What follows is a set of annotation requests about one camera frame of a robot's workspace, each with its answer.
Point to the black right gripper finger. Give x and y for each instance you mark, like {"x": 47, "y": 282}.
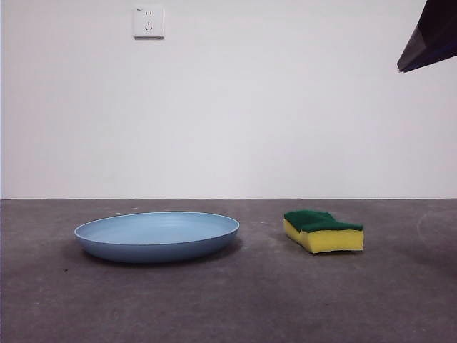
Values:
{"x": 435, "y": 35}

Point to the blue round plate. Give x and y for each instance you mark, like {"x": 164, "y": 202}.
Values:
{"x": 157, "y": 246}

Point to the white wall socket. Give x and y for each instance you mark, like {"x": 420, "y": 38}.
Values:
{"x": 149, "y": 23}

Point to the yellow sponge with green pad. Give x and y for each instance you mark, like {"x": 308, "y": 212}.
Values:
{"x": 332, "y": 241}

